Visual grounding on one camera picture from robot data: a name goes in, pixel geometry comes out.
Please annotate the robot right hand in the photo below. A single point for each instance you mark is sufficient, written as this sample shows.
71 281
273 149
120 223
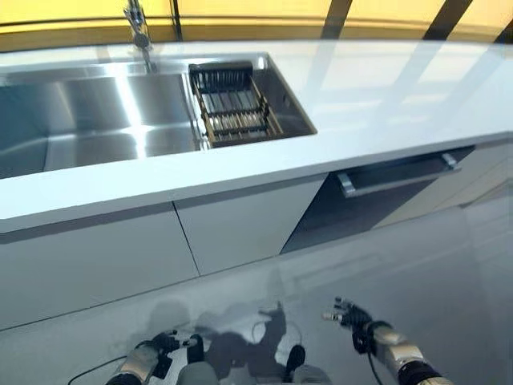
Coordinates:
354 314

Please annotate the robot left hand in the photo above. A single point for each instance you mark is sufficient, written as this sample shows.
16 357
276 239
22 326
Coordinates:
164 341

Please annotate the built-in dishwasher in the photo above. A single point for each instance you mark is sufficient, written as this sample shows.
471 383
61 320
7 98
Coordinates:
340 216

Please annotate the white cabinet door beside dishwasher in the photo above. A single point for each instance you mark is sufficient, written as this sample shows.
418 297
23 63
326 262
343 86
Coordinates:
240 224

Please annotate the robot right leg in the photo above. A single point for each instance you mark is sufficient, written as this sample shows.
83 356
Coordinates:
300 365

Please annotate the wide white cabinet door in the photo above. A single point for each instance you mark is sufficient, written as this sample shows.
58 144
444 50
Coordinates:
80 260

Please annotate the narrow white cabinet front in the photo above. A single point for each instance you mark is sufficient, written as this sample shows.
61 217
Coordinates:
461 184

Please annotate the stainless steel sink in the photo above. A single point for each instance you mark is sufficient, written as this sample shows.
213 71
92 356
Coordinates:
100 116

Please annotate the black sink dish rack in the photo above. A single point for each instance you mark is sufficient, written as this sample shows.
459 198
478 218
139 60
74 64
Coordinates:
236 108

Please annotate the chrome gooseneck faucet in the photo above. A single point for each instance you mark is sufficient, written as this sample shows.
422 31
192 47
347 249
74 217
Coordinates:
138 32

